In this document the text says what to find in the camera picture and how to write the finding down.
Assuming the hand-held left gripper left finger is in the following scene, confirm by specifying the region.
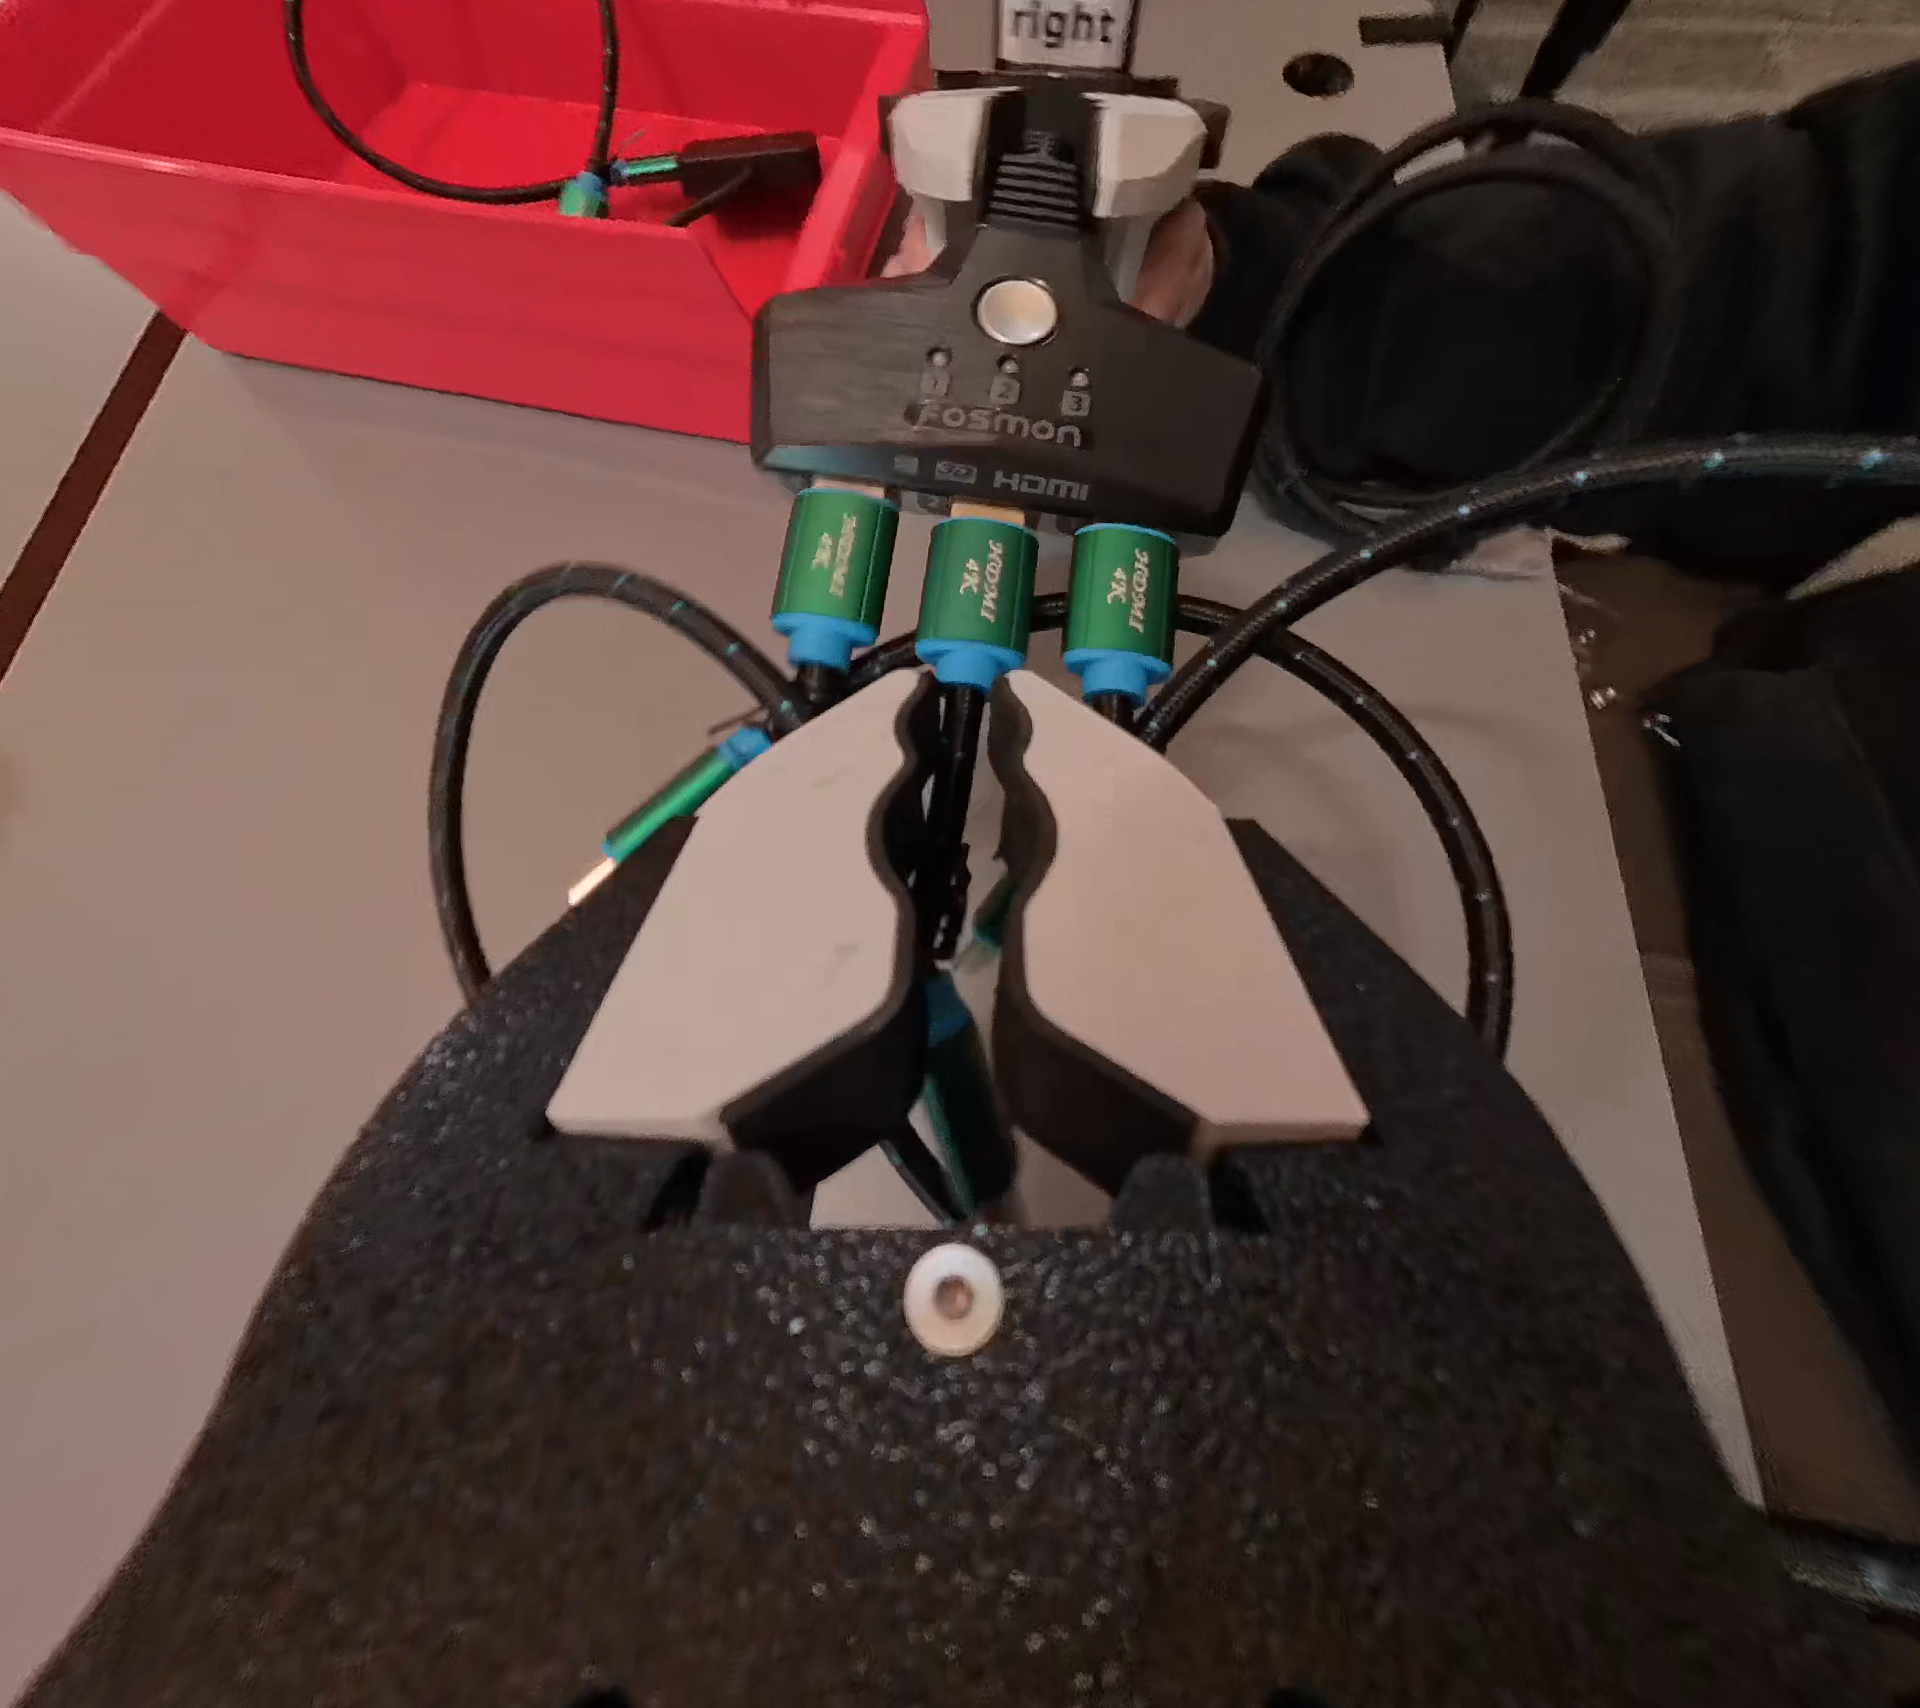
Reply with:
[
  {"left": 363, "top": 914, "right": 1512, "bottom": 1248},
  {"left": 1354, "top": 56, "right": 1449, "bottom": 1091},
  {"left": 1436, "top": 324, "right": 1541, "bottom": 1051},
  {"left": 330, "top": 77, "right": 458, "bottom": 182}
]
[{"left": 543, "top": 670, "right": 940, "bottom": 1156}]

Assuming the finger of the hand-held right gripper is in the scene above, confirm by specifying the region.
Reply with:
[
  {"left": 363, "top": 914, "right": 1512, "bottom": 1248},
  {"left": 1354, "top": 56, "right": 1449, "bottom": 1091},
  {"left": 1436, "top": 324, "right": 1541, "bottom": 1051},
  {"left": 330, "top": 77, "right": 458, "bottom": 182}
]
[
  {"left": 884, "top": 89, "right": 1003, "bottom": 259},
  {"left": 1082, "top": 95, "right": 1212, "bottom": 232}
]

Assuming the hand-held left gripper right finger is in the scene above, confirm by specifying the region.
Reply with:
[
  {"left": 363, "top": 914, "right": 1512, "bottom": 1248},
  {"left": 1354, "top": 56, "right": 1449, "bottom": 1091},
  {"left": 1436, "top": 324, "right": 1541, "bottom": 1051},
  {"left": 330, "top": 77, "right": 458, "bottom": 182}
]
[{"left": 990, "top": 670, "right": 1370, "bottom": 1163}]

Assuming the black video switch box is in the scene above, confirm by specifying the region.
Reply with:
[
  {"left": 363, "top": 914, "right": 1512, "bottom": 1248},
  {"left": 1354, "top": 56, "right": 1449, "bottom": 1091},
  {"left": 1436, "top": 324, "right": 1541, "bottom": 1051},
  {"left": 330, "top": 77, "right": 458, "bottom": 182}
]
[{"left": 750, "top": 124, "right": 1269, "bottom": 540}]

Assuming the short green-plug braided cable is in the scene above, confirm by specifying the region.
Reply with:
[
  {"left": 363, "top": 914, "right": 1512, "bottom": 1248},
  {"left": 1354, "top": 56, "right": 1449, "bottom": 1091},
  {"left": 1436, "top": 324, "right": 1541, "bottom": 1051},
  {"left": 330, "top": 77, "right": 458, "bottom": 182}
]
[
  {"left": 1056, "top": 523, "right": 1513, "bottom": 1066},
  {"left": 425, "top": 485, "right": 906, "bottom": 1006},
  {"left": 876, "top": 514, "right": 1052, "bottom": 1217}
]

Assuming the thick black braided cable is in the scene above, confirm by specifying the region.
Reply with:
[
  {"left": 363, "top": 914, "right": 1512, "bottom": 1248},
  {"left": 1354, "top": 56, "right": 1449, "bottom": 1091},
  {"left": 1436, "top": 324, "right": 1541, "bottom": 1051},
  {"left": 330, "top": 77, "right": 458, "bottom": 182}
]
[{"left": 1131, "top": 432, "right": 1920, "bottom": 751}]

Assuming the red plastic bin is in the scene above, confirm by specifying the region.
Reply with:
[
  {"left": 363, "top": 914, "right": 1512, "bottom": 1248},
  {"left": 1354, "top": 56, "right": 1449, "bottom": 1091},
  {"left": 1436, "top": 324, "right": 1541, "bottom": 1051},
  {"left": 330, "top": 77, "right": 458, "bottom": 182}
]
[{"left": 0, "top": 0, "right": 936, "bottom": 443}]

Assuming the grey desk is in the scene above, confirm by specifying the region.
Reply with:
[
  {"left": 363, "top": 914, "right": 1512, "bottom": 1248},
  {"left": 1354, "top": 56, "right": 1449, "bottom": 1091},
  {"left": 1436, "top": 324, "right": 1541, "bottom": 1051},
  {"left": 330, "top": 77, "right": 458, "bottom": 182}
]
[{"left": 0, "top": 0, "right": 1769, "bottom": 1708}]

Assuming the person's right hand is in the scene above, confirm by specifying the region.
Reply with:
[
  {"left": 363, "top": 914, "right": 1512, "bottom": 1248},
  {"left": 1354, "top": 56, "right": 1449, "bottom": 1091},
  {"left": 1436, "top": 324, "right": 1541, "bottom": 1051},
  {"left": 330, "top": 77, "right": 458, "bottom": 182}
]
[{"left": 1123, "top": 181, "right": 1220, "bottom": 335}]

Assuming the black adapter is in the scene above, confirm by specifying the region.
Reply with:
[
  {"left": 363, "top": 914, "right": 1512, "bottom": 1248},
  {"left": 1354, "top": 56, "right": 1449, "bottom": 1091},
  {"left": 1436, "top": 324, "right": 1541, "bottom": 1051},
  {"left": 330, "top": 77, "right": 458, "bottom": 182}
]
[{"left": 665, "top": 131, "right": 823, "bottom": 229}]

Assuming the person's leg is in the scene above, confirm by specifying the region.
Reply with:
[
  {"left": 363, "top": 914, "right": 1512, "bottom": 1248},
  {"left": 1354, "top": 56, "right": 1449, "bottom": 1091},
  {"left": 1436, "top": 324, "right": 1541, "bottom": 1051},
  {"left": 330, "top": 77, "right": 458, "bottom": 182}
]
[{"left": 1641, "top": 539, "right": 1920, "bottom": 1457}]

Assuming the black rubber cable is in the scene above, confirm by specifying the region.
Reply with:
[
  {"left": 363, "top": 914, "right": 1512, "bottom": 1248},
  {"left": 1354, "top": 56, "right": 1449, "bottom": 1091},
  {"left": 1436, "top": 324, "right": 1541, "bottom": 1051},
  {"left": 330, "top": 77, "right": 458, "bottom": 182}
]
[{"left": 1241, "top": 110, "right": 1704, "bottom": 549}]

